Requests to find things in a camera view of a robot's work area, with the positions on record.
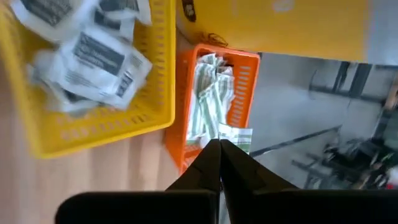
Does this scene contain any white cylindrical cup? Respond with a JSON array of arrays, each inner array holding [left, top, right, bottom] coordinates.
[[175, 0, 398, 65]]

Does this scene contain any green striped bandage packet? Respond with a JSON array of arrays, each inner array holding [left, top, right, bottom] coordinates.
[[186, 93, 225, 147], [194, 52, 236, 104], [217, 123, 254, 156]]

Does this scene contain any black floor tape strip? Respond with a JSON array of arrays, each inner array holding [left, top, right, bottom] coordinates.
[[250, 125, 343, 157]]

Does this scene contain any black metal rig frame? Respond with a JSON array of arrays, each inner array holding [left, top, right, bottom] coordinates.
[[309, 60, 386, 103]]

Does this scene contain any orange plastic basket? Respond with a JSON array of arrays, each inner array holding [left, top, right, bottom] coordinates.
[[164, 43, 261, 175]]

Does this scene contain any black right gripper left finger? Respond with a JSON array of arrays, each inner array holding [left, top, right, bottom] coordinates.
[[166, 139, 222, 192]]

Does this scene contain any yellow plastic basket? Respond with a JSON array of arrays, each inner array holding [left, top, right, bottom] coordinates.
[[0, 0, 177, 159]]

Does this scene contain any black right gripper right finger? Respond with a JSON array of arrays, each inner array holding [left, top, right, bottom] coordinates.
[[221, 139, 299, 224]]

